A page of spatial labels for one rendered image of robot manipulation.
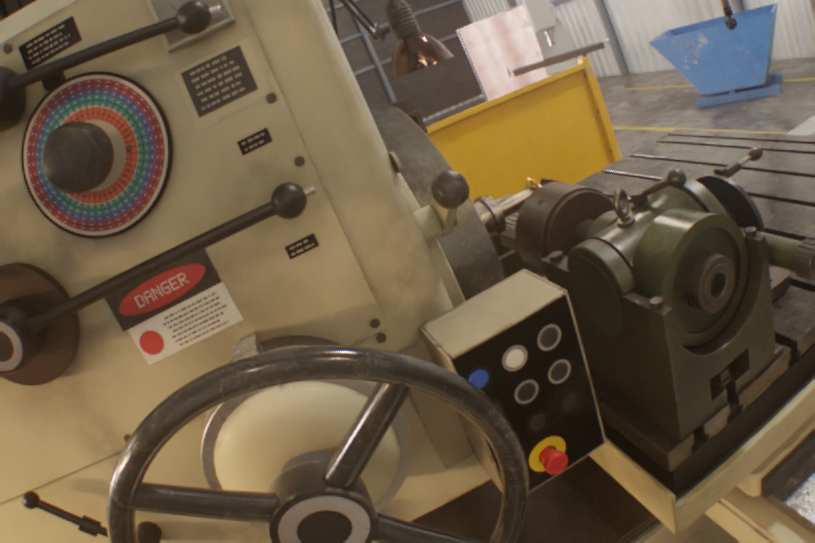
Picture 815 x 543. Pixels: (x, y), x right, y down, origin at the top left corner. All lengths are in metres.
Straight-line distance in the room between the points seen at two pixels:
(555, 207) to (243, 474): 0.68
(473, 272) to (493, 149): 2.57
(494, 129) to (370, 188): 2.74
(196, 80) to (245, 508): 0.42
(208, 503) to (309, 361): 0.16
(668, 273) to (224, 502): 0.57
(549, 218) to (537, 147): 2.50
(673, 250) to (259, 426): 0.53
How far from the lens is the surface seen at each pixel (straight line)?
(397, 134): 0.83
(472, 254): 0.76
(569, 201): 0.97
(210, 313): 0.60
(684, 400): 0.79
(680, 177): 0.81
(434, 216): 0.65
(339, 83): 0.59
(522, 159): 3.40
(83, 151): 0.50
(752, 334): 0.86
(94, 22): 0.61
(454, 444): 0.73
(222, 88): 0.57
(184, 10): 0.54
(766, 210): 1.44
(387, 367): 0.38
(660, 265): 0.71
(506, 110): 3.35
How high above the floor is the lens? 1.60
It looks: 16 degrees down
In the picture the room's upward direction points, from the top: 24 degrees counter-clockwise
